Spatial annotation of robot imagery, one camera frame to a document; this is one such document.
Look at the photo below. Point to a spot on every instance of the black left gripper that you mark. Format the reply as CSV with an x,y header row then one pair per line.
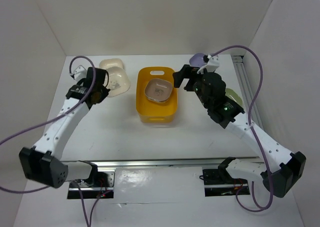
x,y
104,92

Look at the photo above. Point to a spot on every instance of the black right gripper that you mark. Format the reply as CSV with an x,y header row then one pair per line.
x,y
179,76

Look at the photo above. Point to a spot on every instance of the brown panda plate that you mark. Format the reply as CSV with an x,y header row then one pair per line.
x,y
158,90

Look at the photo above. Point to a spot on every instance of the cream panda plate back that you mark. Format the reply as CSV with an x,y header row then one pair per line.
x,y
111,62

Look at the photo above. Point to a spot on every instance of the cream panda plate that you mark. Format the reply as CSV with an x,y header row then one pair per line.
x,y
117,81
111,62

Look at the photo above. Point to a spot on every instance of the cream panda plate front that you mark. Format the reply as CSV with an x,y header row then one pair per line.
x,y
117,81

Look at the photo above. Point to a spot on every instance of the purple plate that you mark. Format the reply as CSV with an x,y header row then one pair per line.
x,y
198,60
158,102

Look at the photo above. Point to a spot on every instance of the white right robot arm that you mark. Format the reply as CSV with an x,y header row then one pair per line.
x,y
281,168

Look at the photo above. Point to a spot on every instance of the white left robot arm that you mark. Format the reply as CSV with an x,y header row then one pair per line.
x,y
42,162

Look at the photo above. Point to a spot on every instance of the yellow plastic bin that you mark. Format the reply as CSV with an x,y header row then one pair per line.
x,y
148,111

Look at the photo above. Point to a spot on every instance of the green panda plate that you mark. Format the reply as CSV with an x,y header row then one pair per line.
x,y
231,94

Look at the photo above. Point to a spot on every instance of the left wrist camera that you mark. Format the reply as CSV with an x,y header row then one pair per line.
x,y
79,73

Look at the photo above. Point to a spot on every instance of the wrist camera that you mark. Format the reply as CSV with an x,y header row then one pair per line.
x,y
211,64
79,73

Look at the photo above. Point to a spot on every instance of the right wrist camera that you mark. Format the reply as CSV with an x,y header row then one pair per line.
x,y
211,64

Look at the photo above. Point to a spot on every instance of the aluminium table edge rail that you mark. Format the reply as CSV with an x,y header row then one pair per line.
x,y
205,163

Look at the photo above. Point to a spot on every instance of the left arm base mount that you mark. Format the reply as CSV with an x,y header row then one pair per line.
x,y
102,184

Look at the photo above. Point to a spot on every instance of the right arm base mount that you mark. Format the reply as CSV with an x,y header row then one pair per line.
x,y
217,186

